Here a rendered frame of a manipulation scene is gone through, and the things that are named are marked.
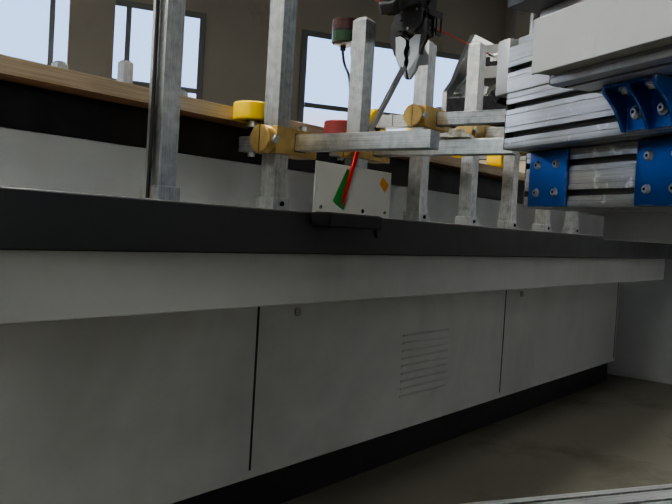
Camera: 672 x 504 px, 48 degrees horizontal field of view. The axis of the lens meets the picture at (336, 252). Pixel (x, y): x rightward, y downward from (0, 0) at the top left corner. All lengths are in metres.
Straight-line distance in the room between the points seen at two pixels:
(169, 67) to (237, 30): 4.86
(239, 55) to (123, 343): 4.73
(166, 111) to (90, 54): 4.47
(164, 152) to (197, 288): 0.24
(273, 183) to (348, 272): 0.31
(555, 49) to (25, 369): 0.95
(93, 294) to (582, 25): 0.75
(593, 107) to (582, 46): 0.17
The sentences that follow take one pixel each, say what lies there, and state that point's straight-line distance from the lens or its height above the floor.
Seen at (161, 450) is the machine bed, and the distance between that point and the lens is 1.56.
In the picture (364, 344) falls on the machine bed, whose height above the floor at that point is 0.37.
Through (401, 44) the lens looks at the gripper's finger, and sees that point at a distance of 1.63.
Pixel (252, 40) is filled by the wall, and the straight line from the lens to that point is 6.08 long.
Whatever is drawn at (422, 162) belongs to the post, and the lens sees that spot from 1.77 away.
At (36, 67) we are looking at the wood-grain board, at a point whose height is 0.89.
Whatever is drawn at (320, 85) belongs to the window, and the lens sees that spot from 6.17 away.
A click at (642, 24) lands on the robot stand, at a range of 0.86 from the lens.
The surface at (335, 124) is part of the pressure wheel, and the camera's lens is 1.64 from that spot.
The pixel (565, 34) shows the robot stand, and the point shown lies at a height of 0.92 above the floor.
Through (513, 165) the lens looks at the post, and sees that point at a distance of 2.22.
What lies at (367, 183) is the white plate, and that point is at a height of 0.77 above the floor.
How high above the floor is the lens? 0.67
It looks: 2 degrees down
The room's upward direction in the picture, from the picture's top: 3 degrees clockwise
